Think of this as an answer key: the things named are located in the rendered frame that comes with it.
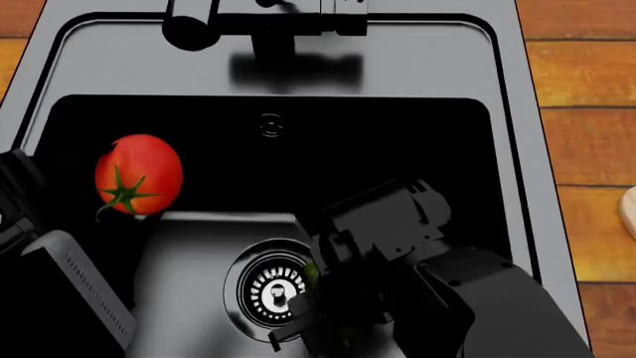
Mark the light wooden cutting board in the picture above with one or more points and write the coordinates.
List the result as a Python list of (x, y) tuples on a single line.
[(629, 212)]

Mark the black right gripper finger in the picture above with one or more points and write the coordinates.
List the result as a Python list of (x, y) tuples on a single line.
[(298, 317), (320, 242)]

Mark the black metal kitchen sink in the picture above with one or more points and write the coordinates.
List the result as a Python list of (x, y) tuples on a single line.
[(422, 74)]

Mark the black sink faucet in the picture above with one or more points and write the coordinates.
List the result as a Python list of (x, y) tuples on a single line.
[(191, 28)]

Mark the green vegetable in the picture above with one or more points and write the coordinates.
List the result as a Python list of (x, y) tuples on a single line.
[(311, 275)]

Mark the chrome sink drain strainer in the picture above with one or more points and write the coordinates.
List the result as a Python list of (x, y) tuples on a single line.
[(270, 291)]

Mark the red tomato with green stem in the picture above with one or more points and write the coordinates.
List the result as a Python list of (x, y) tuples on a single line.
[(144, 168)]

